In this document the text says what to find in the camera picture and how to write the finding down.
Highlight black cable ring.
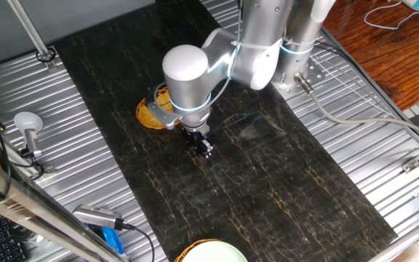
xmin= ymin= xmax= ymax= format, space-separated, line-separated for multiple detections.
xmin=36 ymin=47 xmax=57 ymax=63

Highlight yellow woven oval basket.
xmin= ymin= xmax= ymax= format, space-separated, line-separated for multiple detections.
xmin=135 ymin=86 xmax=181 ymax=131

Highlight black marble pattern mat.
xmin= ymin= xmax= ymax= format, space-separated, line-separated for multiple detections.
xmin=55 ymin=0 xmax=399 ymax=262

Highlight pale green plate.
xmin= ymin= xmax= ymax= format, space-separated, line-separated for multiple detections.
xmin=182 ymin=240 xmax=249 ymax=262

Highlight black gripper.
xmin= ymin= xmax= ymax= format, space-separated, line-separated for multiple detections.
xmin=178 ymin=124 xmax=215 ymax=159

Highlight silver ribbed side camera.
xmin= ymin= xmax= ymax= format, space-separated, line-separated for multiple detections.
xmin=72 ymin=204 xmax=125 ymax=231

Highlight grey base cable with plug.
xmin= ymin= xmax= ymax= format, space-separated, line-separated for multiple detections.
xmin=293 ymin=71 xmax=419 ymax=145

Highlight orange woven basket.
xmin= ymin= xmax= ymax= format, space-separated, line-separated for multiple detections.
xmin=174 ymin=238 xmax=220 ymax=262

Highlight white floor cable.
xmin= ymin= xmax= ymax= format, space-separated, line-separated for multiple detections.
xmin=363 ymin=0 xmax=419 ymax=31

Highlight metal frame beam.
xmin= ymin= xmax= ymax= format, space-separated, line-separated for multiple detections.
xmin=0 ymin=148 xmax=130 ymax=262

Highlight aluminium post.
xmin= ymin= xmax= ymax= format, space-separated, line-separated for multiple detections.
xmin=7 ymin=0 xmax=57 ymax=71

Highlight black side camera cable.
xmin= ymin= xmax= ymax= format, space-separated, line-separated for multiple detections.
xmin=121 ymin=222 xmax=156 ymax=262

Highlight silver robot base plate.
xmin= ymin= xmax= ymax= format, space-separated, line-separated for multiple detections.
xmin=270 ymin=54 xmax=327 ymax=102

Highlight cable along arm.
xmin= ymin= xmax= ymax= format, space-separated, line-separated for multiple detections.
xmin=153 ymin=0 xmax=243 ymax=117

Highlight white ladle shaped fixture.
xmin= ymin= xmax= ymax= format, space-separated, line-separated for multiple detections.
xmin=13 ymin=111 xmax=44 ymax=150

